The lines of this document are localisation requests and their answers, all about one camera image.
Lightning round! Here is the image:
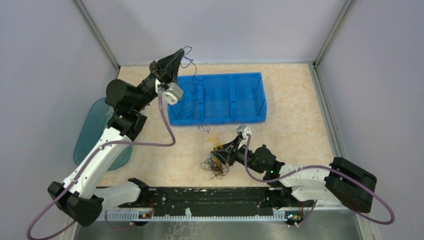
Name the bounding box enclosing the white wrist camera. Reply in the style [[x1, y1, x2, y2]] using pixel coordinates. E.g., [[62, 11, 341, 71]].
[[236, 124, 252, 140], [163, 82, 184, 105]]

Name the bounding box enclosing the aluminium frame post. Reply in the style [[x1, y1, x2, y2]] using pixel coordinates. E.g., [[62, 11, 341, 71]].
[[72, 0, 121, 74], [313, 0, 357, 69]]

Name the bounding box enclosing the aluminium frame post right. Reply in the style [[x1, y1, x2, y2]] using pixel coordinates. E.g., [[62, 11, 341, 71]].
[[313, 0, 357, 69]]

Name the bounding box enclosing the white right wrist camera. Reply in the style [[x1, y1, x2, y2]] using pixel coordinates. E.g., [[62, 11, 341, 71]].
[[236, 124, 252, 140]]

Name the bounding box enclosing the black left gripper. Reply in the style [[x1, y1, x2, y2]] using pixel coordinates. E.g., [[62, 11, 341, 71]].
[[132, 48, 185, 112]]

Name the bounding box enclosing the aluminium frame post left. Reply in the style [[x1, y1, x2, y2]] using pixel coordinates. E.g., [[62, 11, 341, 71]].
[[72, 0, 121, 74]]

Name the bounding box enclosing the teal translucent plastic basin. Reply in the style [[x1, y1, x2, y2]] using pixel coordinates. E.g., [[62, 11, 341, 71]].
[[73, 97, 114, 166]]

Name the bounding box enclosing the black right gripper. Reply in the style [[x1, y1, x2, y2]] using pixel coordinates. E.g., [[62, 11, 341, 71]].
[[210, 135, 264, 174]]

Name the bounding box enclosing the blue wire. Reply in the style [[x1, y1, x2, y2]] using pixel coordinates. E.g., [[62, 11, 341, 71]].
[[177, 45, 213, 134]]

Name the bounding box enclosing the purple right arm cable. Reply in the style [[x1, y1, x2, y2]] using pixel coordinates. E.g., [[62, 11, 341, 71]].
[[243, 134, 396, 228]]

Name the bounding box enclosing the yellow wire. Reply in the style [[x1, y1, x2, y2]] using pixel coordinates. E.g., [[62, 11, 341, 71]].
[[206, 134, 226, 168]]

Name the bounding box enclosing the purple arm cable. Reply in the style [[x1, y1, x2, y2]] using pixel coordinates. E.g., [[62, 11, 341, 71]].
[[243, 134, 396, 228], [26, 85, 176, 240]]

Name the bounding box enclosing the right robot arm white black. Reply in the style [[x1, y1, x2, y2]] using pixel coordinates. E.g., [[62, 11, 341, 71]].
[[210, 136, 377, 213]]

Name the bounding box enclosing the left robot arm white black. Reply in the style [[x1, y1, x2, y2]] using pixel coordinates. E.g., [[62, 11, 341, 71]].
[[47, 49, 185, 227]]

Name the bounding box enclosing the blue plastic divided bin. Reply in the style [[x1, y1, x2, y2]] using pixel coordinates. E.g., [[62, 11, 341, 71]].
[[167, 72, 268, 126]]

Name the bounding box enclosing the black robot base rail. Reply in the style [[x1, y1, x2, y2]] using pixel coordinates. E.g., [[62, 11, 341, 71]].
[[99, 186, 369, 223]]

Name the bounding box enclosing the brown wire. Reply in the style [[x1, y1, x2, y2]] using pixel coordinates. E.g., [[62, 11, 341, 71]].
[[200, 155, 231, 181]]

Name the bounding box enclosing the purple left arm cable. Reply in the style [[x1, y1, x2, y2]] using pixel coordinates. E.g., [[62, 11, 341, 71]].
[[26, 85, 176, 240]]

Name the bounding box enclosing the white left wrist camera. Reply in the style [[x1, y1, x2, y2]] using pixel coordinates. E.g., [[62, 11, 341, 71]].
[[163, 82, 184, 105]]

